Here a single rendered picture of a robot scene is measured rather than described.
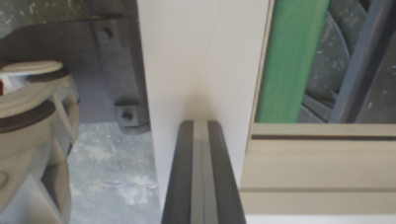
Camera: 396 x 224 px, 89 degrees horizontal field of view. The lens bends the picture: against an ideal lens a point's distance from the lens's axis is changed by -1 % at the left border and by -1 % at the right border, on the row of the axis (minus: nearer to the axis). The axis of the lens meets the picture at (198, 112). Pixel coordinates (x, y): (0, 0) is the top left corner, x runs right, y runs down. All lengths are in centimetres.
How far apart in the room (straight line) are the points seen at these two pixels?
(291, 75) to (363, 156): 9
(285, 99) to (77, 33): 88
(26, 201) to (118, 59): 62
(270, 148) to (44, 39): 97
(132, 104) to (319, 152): 84
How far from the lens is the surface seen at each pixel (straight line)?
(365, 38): 59
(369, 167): 21
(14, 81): 98
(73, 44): 99
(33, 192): 40
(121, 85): 93
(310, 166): 18
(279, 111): 18
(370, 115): 64
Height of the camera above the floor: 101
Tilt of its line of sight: 62 degrees down
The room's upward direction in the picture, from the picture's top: 180 degrees clockwise
